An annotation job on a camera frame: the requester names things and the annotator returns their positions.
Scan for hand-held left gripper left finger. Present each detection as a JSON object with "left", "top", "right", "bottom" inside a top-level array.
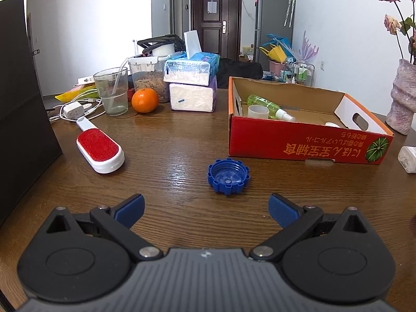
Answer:
[{"left": 46, "top": 193, "right": 164, "bottom": 262}]

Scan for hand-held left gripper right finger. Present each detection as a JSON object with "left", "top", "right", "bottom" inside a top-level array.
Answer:
[{"left": 250, "top": 193, "right": 370, "bottom": 262}]

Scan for red cardboard box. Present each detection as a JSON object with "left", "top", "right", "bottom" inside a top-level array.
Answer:
[{"left": 227, "top": 76, "right": 395, "bottom": 166}]

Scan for blue ridged bottle cap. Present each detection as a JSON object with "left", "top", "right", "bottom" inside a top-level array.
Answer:
[{"left": 207, "top": 158, "right": 250, "bottom": 196}]

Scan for red and white lint brush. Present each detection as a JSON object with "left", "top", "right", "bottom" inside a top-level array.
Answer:
[{"left": 76, "top": 118, "right": 126, "bottom": 174}]

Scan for green spray bottle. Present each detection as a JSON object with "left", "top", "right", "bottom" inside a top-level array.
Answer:
[{"left": 246, "top": 94, "right": 296, "bottom": 123}]

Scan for white plastic bottle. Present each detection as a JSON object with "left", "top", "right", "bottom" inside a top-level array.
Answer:
[{"left": 397, "top": 146, "right": 416, "bottom": 174}]

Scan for translucent plastic cup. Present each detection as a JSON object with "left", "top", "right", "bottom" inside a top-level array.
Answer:
[{"left": 248, "top": 105, "right": 270, "bottom": 120}]

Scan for clear drinking glass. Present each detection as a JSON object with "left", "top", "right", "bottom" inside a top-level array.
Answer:
[{"left": 93, "top": 67, "right": 129, "bottom": 117}]

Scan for orange fruit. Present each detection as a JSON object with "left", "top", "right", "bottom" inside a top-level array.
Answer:
[{"left": 131, "top": 88, "right": 160, "bottom": 114}]

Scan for white charger block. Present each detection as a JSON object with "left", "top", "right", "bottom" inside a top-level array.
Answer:
[{"left": 63, "top": 101, "right": 85, "bottom": 120}]

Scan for white and purple tissue pack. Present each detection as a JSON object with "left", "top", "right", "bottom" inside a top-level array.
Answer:
[{"left": 168, "top": 76, "right": 218, "bottom": 114}]

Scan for clear food container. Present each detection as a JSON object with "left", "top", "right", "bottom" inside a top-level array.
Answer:
[{"left": 128, "top": 55, "right": 170, "bottom": 104}]

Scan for yellow packet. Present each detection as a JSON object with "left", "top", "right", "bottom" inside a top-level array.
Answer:
[{"left": 54, "top": 84, "right": 98, "bottom": 101}]

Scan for clear drinking straw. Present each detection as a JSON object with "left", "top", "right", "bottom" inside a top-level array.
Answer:
[{"left": 109, "top": 57, "right": 129, "bottom": 113}]

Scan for metal rolling rack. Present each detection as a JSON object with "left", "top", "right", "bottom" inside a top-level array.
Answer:
[{"left": 282, "top": 61, "right": 315, "bottom": 87}]

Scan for pink plastic bucket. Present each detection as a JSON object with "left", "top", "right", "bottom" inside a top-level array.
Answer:
[{"left": 268, "top": 59, "right": 287, "bottom": 74}]

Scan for black bag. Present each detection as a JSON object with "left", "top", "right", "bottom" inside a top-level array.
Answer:
[{"left": 216, "top": 58, "right": 264, "bottom": 88}]

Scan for blue tissue pack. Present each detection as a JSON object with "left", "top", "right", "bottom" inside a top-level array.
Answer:
[{"left": 163, "top": 30, "right": 220, "bottom": 87}]

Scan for yellow plastic dustpan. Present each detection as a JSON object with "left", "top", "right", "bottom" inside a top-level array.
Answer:
[{"left": 259, "top": 46, "right": 285, "bottom": 62}]

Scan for white round container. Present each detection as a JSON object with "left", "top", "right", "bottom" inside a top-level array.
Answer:
[{"left": 151, "top": 43, "right": 176, "bottom": 56}]

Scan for pink textured vase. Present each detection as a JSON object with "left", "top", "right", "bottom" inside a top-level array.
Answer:
[{"left": 385, "top": 58, "right": 416, "bottom": 136}]

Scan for black folded stand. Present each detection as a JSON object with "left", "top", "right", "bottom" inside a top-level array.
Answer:
[{"left": 137, "top": 34, "right": 186, "bottom": 56}]

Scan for grey refrigerator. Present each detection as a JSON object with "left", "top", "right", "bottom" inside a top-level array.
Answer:
[{"left": 253, "top": 0, "right": 295, "bottom": 64}]

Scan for dark brown entrance door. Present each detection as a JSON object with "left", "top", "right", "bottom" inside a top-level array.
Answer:
[{"left": 190, "top": 0, "right": 243, "bottom": 61}]

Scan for hanging clear umbrella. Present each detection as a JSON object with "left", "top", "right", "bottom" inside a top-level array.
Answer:
[{"left": 283, "top": 0, "right": 297, "bottom": 28}]

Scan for white cables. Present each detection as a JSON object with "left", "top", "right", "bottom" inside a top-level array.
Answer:
[{"left": 47, "top": 89, "right": 106, "bottom": 123}]

